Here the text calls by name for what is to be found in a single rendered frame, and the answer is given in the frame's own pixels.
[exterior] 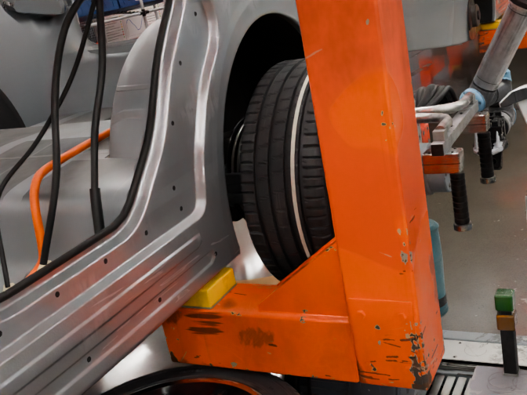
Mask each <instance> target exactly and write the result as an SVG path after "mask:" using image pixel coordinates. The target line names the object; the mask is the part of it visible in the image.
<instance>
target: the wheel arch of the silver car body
mask: <svg viewBox="0 0 527 395"><path fill-rule="evenodd" d="M303 58H305V55H304V50H303V42H302V37H301V32H300V23H299V21H298V19H297V18H295V17H294V16H293V15H292V14H290V13H287V12H286V11H284V10H280V9H269V10H267V11H264V12H262V13H261V14H259V15H258V16H257V17H255V18H254V19H253V21H252V22H251V23H250V24H249V26H248V27H247V28H246V29H245V32H244V33H243V35H242V37H241V39H240V41H239V43H238V46H237V49H236V51H235V53H234V58H233V60H232V63H231V69H230V72H229V76H228V80H227V88H226V94H225V101H224V119H223V160H224V133H225V132H228V131H234V128H235V127H236V125H237V124H238V123H239V122H240V121H241V120H242V119H243V118H244V117H245V114H246V111H247V108H248V105H249V101H250V99H251V98H252V94H253V92H254V89H255V88H256V86H257V84H258V82H259V81H260V79H261V78H262V77H263V76H264V74H265V73H266V72H267V71H268V70H269V69H270V68H271V67H273V66H274V65H275V64H277V63H280V62H282V61H285V60H296V59H303ZM224 180H225V187H226V193H227V185H226V178H225V168H224ZM227 203H228V208H229V212H230V216H231V210H230V206H229V201H228V196H227ZM231 223H232V226H233V230H234V225H233V222H232V218H231ZM234 235H235V238H236V241H237V243H238V239H237V237H236V233H235V231H234ZM238 247H239V250H240V246H239V243H238Z"/></svg>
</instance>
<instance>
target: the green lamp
mask: <svg viewBox="0 0 527 395"><path fill-rule="evenodd" d="M494 300H495V308H496V310H497V311H507V312H513V311H514V307H515V304H516V301H515V291H514V289H507V288H498V289H497V290H496V293H495V295H494Z"/></svg>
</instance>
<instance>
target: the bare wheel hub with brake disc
mask: <svg viewBox="0 0 527 395"><path fill-rule="evenodd" d="M243 126H244V123H243V125H242V126H241V128H240V129H239V130H238V133H237V136H236V137H235V140H234V146H233V150H232V155H231V173H232V172H239V165H240V153H241V152H240V146H241V145H242V144H241V138H242V129H243Z"/></svg>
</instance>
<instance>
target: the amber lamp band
mask: <svg viewBox="0 0 527 395"><path fill-rule="evenodd" d="M517 323H518V319H517V310H516V309H514V311H513V314H512V315H499V314H498V312H497V315H496V324H497V329H498V330H499V331H510V332H514V331H515V329H516V327H517Z"/></svg>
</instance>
